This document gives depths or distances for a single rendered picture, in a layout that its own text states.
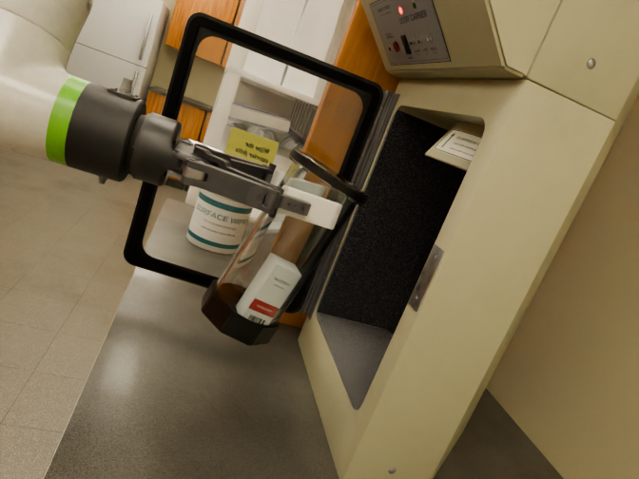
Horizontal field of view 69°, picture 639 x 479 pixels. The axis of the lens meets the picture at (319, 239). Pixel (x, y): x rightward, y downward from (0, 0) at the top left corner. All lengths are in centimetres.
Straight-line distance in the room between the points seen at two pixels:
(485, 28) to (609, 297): 56
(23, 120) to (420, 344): 45
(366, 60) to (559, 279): 53
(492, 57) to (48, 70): 43
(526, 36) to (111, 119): 39
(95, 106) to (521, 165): 42
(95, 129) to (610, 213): 81
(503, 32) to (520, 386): 70
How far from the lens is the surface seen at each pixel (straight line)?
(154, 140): 52
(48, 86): 54
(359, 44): 80
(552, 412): 95
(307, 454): 62
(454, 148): 59
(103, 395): 61
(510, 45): 47
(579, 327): 93
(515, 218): 51
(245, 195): 48
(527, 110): 49
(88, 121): 52
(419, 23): 59
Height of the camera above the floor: 131
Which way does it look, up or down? 14 degrees down
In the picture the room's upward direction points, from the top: 21 degrees clockwise
